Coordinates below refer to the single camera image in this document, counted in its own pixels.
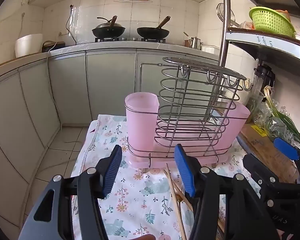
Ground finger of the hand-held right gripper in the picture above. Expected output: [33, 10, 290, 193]
[274, 137, 300, 180]
[242, 153, 282, 188]

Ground clear bag of greens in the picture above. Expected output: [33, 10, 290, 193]
[247, 92, 300, 145]

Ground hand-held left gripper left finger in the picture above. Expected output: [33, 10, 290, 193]
[19, 144, 123, 240]

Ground white lidded container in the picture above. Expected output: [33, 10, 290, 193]
[201, 45, 222, 55]

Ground metal storage shelf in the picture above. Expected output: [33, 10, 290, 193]
[219, 0, 300, 83]

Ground cardboard box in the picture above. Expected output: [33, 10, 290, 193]
[236, 124, 300, 184]

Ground black wok with lid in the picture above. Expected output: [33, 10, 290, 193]
[92, 16, 126, 38]

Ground gas stove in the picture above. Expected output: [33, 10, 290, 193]
[94, 36, 168, 43]

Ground metal skimmer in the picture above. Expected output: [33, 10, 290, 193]
[216, 3, 240, 28]

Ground green plastic basket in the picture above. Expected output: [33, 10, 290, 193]
[249, 6, 296, 37]

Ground floral printed cloth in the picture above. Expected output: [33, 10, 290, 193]
[71, 114, 260, 240]

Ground black open wok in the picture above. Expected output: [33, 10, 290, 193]
[136, 16, 171, 39]

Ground wooden chopstick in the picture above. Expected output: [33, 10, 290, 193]
[166, 163, 188, 240]
[169, 175, 190, 205]
[164, 169, 193, 212]

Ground grey kitchen base cabinets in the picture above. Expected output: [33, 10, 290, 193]
[0, 42, 220, 220]

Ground black blender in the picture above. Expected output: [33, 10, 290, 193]
[251, 64, 275, 100]

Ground pink plastic drip tray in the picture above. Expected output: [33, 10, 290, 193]
[127, 120, 230, 168]

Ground pink plastic utensil cup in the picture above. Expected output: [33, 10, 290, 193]
[216, 102, 251, 153]
[124, 92, 160, 168]

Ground brown basket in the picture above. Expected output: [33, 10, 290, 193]
[41, 40, 66, 53]

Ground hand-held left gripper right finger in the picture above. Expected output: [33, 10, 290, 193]
[174, 144, 278, 240]

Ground food packet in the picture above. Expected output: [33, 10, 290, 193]
[239, 21, 255, 30]

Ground green onions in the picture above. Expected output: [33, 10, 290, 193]
[262, 86, 300, 143]

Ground stainless steel pot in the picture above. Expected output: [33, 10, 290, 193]
[184, 32, 203, 50]

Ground black power cable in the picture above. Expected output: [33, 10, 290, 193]
[65, 4, 77, 45]

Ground metal wire utensil rack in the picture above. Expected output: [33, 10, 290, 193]
[126, 57, 253, 168]

